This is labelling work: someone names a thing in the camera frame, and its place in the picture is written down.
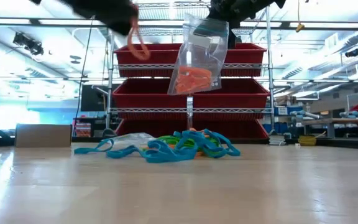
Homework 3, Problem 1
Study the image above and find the ceiling light strip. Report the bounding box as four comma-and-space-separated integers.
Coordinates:
0, 17, 105, 26
303, 22, 358, 29

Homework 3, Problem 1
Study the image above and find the yellow hanging cord plug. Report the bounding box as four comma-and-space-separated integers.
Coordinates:
295, 0, 306, 34

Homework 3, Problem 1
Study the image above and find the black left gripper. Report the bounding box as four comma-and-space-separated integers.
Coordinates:
60, 0, 140, 37

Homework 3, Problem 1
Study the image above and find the green rubber band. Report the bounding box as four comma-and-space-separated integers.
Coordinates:
155, 134, 220, 150

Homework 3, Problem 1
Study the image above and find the black spool yellow wire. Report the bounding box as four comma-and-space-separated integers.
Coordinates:
297, 134, 319, 147

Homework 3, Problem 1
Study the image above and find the wooden workbench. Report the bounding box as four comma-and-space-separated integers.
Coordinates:
301, 117, 358, 139

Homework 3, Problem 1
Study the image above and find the black hanging cable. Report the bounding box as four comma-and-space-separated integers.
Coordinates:
74, 15, 97, 138

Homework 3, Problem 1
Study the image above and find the orange rubber band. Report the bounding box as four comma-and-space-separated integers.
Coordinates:
127, 17, 151, 61
175, 70, 211, 93
188, 126, 209, 138
175, 74, 213, 95
178, 65, 213, 82

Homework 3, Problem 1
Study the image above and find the black monitor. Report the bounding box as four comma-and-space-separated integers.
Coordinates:
81, 84, 113, 112

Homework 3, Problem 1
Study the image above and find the clear plastic zip bag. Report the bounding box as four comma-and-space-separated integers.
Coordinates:
167, 14, 230, 96
112, 132, 157, 150

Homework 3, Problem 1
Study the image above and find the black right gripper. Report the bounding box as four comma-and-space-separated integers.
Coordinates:
206, 0, 260, 50

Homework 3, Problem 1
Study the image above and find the blue rubber band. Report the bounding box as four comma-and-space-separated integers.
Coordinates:
74, 138, 115, 156
106, 139, 198, 164
172, 129, 241, 158

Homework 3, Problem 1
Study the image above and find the blue storage crate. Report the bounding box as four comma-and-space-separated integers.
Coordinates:
273, 105, 305, 116

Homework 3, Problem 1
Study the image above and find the chrome wire shelf cart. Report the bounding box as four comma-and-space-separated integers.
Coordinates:
106, 0, 276, 144

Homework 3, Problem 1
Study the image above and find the small parts drawer cabinet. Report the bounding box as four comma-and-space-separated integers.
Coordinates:
73, 123, 92, 138

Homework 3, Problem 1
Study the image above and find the black ceiling fixture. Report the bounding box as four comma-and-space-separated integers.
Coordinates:
12, 32, 45, 56

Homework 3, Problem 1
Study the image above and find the small cardboard box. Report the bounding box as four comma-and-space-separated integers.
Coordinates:
14, 123, 73, 148

